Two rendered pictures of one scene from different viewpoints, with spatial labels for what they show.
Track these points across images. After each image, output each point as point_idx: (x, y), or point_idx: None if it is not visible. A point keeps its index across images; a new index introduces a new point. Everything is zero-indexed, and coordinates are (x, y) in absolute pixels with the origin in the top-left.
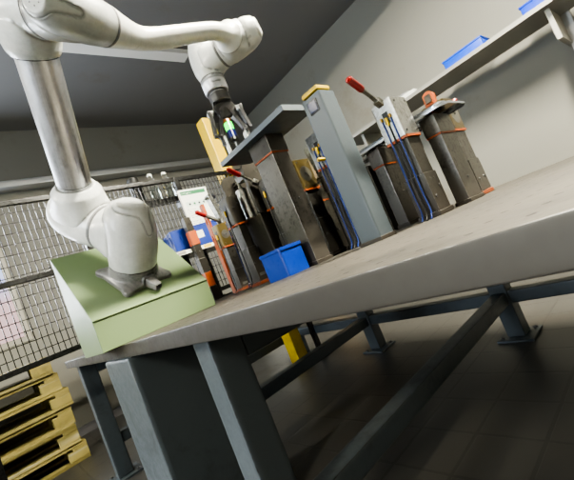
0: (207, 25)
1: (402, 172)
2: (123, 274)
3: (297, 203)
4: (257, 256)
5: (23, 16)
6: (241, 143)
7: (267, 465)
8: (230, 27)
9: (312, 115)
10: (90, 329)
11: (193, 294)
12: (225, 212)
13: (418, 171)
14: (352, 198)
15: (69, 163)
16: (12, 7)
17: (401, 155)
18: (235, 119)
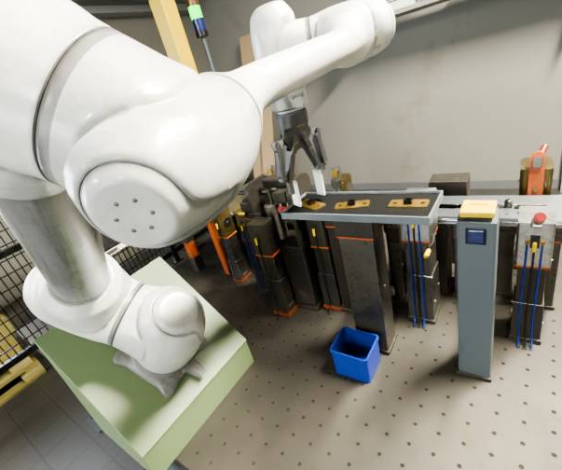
0: (345, 47)
1: None
2: (161, 374)
3: (383, 295)
4: (287, 287)
5: (48, 177)
6: (330, 215)
7: None
8: (363, 33)
9: (467, 243)
10: (134, 452)
11: (235, 363)
12: (256, 241)
13: (537, 301)
14: (473, 338)
15: (89, 283)
16: (9, 152)
17: (529, 283)
18: (308, 152)
